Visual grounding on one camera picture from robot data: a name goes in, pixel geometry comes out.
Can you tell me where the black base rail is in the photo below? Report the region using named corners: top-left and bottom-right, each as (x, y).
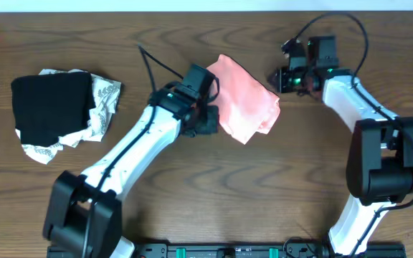
top-left (46, 239), bottom-right (407, 258)

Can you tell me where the white leaf-patterned garment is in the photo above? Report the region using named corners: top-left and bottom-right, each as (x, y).
top-left (22, 74), bottom-right (121, 165)

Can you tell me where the black folded garment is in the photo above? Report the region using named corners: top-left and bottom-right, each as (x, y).
top-left (11, 72), bottom-right (95, 147)

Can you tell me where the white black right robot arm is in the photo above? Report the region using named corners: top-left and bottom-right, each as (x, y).
top-left (268, 37), bottom-right (413, 257)

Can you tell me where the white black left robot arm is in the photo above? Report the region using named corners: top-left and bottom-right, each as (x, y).
top-left (42, 87), bottom-right (219, 258)

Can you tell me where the pink t-shirt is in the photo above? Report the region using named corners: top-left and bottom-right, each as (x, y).
top-left (207, 54), bottom-right (280, 144)

